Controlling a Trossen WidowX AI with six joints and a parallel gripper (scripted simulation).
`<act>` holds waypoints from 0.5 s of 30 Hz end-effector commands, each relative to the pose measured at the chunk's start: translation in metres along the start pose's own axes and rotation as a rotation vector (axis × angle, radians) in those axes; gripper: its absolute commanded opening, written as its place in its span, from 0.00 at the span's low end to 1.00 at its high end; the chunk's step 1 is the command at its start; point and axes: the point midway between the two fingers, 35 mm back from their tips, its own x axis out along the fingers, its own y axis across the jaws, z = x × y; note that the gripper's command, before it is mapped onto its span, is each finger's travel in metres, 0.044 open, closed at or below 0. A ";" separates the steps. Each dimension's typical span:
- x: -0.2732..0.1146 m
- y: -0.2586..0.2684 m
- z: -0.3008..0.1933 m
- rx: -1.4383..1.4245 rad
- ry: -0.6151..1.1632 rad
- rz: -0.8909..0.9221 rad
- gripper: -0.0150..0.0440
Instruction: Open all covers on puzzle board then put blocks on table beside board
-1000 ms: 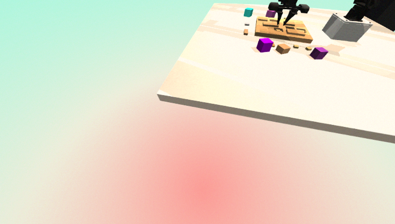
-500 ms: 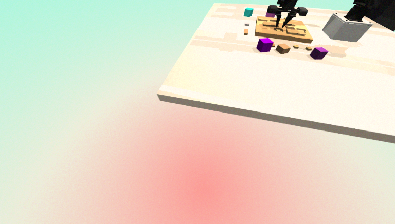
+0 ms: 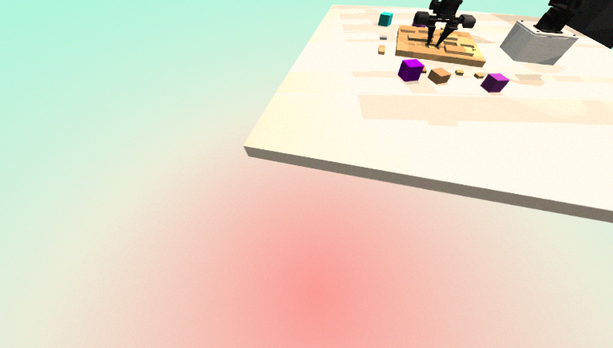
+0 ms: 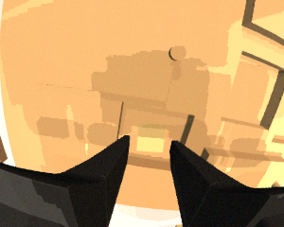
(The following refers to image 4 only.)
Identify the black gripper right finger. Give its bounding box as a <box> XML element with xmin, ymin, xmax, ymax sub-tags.
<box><xmin>169</xmin><ymin>140</ymin><xmax>284</xmax><ymax>227</ymax></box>

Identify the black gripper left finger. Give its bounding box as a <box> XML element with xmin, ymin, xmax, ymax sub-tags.
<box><xmin>0</xmin><ymin>136</ymin><xmax>131</xmax><ymax>227</ymax></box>

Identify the orange puzzle board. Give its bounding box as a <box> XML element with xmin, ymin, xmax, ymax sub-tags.
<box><xmin>0</xmin><ymin>0</ymin><xmax>284</xmax><ymax>211</ymax></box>

